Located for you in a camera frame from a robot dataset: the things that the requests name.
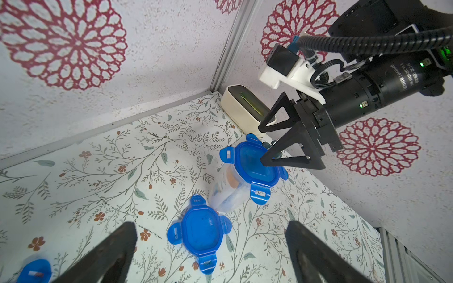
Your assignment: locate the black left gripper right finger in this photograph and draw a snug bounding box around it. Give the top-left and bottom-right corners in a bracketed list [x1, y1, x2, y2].
[285, 221, 370, 283]

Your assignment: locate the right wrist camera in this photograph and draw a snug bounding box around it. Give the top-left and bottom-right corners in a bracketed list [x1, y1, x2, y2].
[259, 44, 326, 105]

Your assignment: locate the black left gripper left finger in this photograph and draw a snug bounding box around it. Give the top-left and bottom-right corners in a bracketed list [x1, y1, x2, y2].
[55, 222, 138, 283]

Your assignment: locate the blue lid right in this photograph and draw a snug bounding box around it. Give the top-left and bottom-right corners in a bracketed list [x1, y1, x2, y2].
[167, 195, 232, 275]

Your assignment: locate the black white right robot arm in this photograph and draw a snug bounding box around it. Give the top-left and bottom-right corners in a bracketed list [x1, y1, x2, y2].
[258, 1, 453, 170]

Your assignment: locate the clear plastic container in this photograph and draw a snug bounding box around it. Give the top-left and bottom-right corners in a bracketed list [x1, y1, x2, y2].
[208, 164, 251, 213]

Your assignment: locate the blue lid front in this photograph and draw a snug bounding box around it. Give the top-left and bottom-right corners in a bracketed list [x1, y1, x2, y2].
[219, 134, 289, 205]

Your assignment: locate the cream box green window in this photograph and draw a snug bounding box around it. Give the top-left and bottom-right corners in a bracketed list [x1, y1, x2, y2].
[221, 84, 270, 138]

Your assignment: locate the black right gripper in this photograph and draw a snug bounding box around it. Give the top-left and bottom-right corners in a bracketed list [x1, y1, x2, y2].
[258, 53, 444, 170]

